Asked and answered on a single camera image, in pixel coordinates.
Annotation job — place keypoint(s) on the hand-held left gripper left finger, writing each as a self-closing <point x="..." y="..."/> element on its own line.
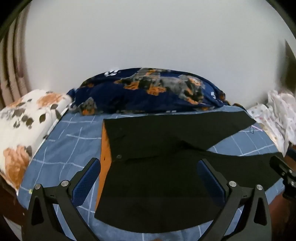
<point x="85" y="180"/>

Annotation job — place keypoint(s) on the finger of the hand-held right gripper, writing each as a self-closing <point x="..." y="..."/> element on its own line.
<point x="278" y="165"/>

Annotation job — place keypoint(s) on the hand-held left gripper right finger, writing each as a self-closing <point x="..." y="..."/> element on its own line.
<point x="211" y="180"/>

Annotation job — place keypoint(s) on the black pants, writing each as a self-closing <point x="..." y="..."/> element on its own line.
<point x="161" y="185"/>

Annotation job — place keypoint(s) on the person's right forearm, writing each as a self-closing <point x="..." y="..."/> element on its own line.
<point x="283" y="220"/>

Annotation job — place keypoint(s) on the blue checked bed sheet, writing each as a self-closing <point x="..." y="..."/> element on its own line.
<point x="69" y="139"/>

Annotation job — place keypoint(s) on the white dotted cloth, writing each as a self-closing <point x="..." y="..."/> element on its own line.
<point x="275" y="113"/>

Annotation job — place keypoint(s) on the white orange floral pillow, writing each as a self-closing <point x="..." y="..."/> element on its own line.
<point x="25" y="129"/>

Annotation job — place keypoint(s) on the navy dog print blanket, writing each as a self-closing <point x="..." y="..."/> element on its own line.
<point x="138" y="97"/>

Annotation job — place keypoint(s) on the beige curtain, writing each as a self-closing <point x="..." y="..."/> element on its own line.
<point x="11" y="69"/>

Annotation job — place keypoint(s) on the wooden bed frame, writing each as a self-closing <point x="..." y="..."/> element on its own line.
<point x="9" y="199"/>

